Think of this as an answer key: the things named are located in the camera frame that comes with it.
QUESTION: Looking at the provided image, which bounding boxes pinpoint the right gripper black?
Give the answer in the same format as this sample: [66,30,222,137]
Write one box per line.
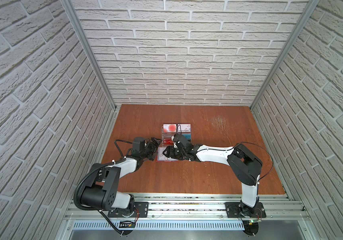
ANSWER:
[162,145,187,160]

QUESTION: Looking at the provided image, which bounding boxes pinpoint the red leather card holder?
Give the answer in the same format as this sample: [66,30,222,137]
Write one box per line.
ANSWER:
[156,147,177,163]

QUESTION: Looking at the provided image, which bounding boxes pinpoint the white blossom VIP card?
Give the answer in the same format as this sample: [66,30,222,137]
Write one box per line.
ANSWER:
[177,124,191,133]

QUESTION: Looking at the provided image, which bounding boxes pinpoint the clear acrylic card organizer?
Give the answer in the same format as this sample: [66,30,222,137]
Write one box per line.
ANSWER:
[161,123,193,148]

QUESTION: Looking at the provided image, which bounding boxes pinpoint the white pink circle card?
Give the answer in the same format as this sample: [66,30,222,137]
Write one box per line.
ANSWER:
[162,124,177,133]

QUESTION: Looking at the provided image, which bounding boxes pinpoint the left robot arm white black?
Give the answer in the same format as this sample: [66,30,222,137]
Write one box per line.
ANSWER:
[73,137,161,214]

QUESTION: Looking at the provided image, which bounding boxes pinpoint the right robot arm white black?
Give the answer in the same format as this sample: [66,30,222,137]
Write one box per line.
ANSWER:
[162,134,263,209]

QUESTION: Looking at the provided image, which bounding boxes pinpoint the teal VIP card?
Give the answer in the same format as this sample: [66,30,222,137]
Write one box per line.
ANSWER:
[183,134,192,142]

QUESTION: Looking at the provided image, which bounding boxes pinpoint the red card in organizer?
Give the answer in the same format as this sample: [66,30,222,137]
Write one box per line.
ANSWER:
[162,138,174,146]

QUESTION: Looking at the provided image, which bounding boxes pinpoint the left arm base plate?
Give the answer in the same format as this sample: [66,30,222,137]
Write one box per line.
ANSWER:
[108,202,149,218]

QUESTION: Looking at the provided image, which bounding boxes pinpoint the aluminium rail frame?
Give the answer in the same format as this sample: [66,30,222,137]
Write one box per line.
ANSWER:
[56,193,319,240]

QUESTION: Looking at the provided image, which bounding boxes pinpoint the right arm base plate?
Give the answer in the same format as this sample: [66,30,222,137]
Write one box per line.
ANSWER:
[225,202,267,219]

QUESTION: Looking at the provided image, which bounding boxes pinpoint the black corrugated cable left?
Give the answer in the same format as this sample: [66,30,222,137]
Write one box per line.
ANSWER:
[73,139,136,236]

